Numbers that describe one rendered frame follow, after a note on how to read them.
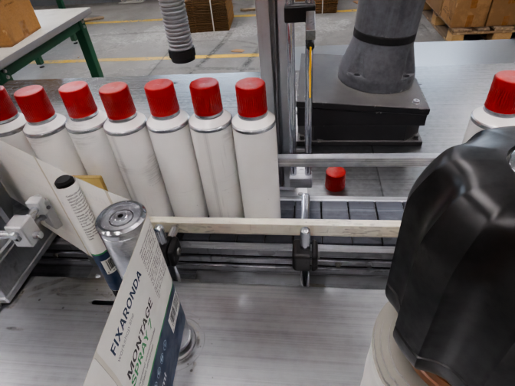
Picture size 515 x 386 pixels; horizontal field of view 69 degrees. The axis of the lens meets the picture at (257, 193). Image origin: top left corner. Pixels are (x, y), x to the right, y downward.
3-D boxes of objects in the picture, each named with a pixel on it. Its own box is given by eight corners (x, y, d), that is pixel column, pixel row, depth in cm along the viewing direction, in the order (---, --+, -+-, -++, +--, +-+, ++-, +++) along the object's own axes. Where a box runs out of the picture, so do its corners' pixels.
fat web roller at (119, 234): (148, 361, 39) (77, 237, 27) (161, 322, 42) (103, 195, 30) (190, 364, 38) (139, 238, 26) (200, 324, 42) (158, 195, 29)
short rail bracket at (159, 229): (165, 296, 51) (141, 234, 43) (178, 260, 56) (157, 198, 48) (188, 296, 50) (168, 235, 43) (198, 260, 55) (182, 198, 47)
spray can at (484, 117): (443, 238, 48) (495, 88, 35) (432, 210, 52) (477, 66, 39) (486, 239, 48) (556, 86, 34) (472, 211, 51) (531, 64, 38)
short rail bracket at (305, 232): (293, 301, 49) (291, 238, 41) (293, 282, 51) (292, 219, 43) (318, 302, 48) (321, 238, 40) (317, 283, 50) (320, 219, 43)
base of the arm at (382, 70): (342, 93, 73) (349, 40, 66) (334, 62, 84) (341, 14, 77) (421, 95, 72) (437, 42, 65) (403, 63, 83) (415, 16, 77)
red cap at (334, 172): (328, 178, 67) (329, 162, 65) (347, 182, 66) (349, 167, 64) (322, 189, 65) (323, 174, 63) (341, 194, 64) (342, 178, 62)
